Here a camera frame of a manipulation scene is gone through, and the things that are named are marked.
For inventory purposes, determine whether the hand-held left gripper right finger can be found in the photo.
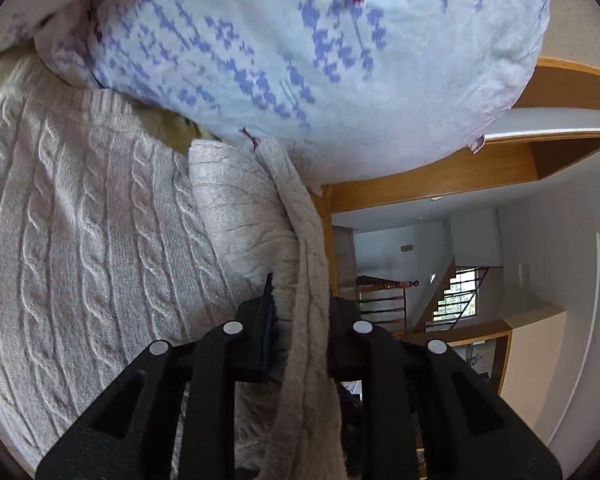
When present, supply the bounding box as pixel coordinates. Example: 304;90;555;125
327;297;564;480

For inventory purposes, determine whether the barred window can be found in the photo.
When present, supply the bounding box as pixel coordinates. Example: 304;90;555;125
431;266;492;322

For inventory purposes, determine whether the white lavender print pillow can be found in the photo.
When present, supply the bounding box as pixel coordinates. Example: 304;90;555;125
0;0;136;63

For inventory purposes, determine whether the wood framed wall opening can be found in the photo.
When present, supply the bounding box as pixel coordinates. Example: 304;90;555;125
402;319;514;397

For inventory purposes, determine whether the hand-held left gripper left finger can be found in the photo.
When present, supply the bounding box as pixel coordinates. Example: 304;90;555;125
35;272;281;480

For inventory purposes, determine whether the white wall trim strip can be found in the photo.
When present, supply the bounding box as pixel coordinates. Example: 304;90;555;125
547;231;600;443

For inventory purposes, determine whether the dark wooden stair railing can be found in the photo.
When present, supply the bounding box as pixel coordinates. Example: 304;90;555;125
354;274;422;335

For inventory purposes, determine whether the pale blue floral pillow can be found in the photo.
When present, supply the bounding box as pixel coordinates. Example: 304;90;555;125
32;0;555;196

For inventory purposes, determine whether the beige cable knit sweater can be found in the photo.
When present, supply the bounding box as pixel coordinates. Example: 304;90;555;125
0;55;347;480

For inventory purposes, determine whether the wooden door frame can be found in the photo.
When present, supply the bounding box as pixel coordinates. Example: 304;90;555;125
320;57;600;306

